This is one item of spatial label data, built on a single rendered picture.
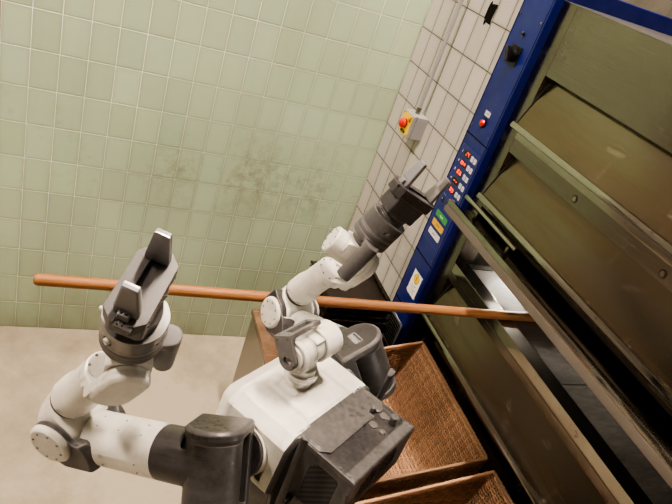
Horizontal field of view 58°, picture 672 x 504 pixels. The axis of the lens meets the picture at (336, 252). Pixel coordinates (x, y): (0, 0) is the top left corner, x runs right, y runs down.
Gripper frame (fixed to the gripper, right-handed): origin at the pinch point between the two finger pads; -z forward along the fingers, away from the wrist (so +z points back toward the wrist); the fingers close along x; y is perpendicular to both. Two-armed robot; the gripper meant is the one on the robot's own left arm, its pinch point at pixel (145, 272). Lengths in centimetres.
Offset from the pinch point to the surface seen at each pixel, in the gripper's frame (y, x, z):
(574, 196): 85, 99, 36
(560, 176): 82, 107, 38
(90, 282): -23, 35, 75
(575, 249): 91, 87, 43
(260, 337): 27, 85, 156
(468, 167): 66, 132, 69
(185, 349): -1, 102, 231
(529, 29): 59, 151, 25
